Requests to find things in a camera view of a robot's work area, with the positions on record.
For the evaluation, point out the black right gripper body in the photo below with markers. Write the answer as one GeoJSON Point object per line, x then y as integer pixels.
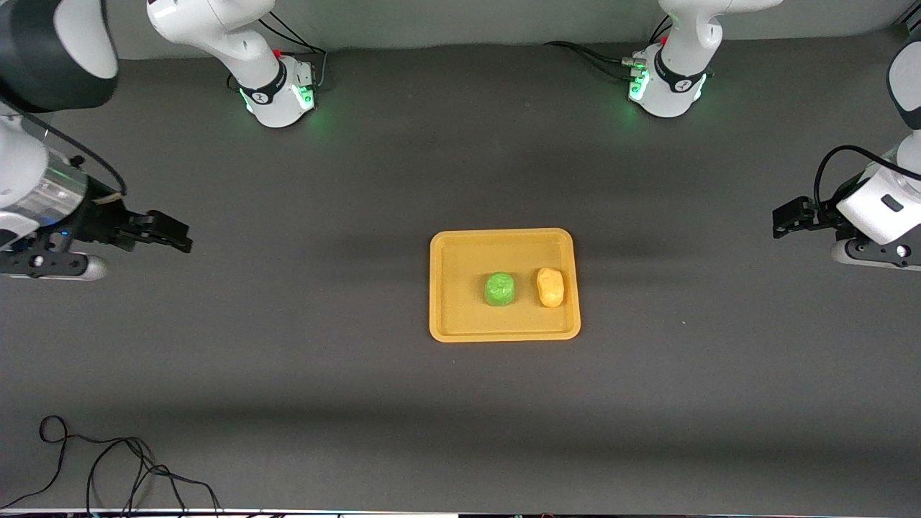
{"type": "Point", "coordinates": [103, 221]}

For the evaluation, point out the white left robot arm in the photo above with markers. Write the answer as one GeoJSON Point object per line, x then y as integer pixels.
{"type": "Point", "coordinates": [683, 65]}

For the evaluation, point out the orange rectangular tray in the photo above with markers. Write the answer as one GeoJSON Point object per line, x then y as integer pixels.
{"type": "Point", "coordinates": [460, 288]}

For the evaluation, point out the green ball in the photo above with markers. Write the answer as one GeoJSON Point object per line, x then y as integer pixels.
{"type": "Point", "coordinates": [499, 288]}

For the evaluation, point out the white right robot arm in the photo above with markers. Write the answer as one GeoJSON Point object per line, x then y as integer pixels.
{"type": "Point", "coordinates": [43, 65]}

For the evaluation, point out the yellow potato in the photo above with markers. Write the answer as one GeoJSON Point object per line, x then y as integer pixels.
{"type": "Point", "coordinates": [551, 287]}

